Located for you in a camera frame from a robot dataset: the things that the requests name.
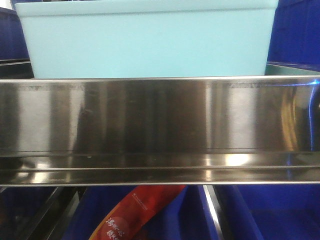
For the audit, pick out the red snack package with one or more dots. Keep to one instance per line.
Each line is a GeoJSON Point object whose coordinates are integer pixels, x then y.
{"type": "Point", "coordinates": [126, 219]}

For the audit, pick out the light blue plastic bin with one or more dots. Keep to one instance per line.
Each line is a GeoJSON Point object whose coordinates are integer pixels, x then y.
{"type": "Point", "coordinates": [147, 38]}

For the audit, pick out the dark blue storage bin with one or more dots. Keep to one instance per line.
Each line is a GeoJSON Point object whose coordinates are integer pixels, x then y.
{"type": "Point", "coordinates": [188, 217]}

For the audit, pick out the dark blue upper-right bin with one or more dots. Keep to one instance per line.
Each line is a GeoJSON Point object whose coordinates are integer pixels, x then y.
{"type": "Point", "coordinates": [295, 37]}

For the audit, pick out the dark blue upper-left bin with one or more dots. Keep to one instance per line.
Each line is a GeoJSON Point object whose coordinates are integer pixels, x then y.
{"type": "Point", "coordinates": [12, 40]}

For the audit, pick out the dark blue right bin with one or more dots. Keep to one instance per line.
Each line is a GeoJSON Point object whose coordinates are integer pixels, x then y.
{"type": "Point", "coordinates": [272, 212]}

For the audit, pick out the stainless steel shelf rail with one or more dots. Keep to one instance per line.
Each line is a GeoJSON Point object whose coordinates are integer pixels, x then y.
{"type": "Point", "coordinates": [134, 131]}

